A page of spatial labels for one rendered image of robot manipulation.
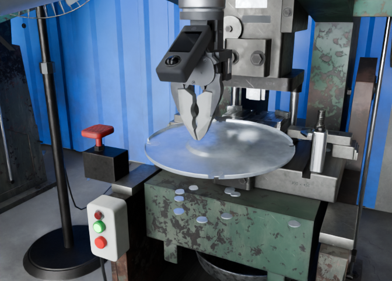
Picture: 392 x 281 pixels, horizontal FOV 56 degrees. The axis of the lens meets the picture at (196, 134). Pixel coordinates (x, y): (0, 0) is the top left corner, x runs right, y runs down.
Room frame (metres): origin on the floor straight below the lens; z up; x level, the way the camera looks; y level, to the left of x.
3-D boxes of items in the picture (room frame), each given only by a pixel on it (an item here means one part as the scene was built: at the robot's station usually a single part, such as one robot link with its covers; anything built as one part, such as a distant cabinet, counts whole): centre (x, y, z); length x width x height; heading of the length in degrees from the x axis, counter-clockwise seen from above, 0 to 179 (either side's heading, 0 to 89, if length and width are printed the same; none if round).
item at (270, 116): (0.93, -0.15, 0.76); 0.15 x 0.09 x 0.05; 64
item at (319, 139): (0.74, -0.26, 0.75); 0.03 x 0.03 x 0.10; 64
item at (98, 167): (0.86, 0.22, 0.62); 0.10 x 0.06 x 0.20; 64
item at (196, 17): (0.63, -0.01, 0.97); 0.09 x 0.08 x 0.12; 154
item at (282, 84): (0.94, -0.16, 0.86); 0.20 x 0.16 x 0.05; 64
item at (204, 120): (0.62, -0.02, 0.86); 0.06 x 0.03 x 0.09; 154
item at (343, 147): (0.86, -0.31, 0.76); 0.17 x 0.06 x 0.10; 64
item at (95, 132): (0.87, 0.24, 0.72); 0.07 x 0.06 x 0.08; 154
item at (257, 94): (0.92, -0.15, 0.84); 0.05 x 0.03 x 0.04; 64
